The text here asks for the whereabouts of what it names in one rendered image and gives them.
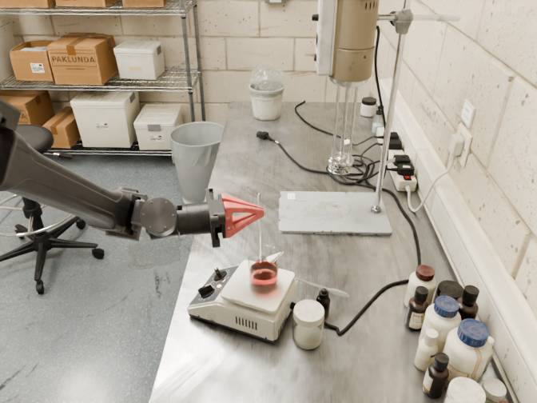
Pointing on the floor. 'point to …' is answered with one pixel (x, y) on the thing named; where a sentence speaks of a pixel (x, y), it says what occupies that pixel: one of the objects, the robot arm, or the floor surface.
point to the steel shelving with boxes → (96, 80)
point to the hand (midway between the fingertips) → (259, 212)
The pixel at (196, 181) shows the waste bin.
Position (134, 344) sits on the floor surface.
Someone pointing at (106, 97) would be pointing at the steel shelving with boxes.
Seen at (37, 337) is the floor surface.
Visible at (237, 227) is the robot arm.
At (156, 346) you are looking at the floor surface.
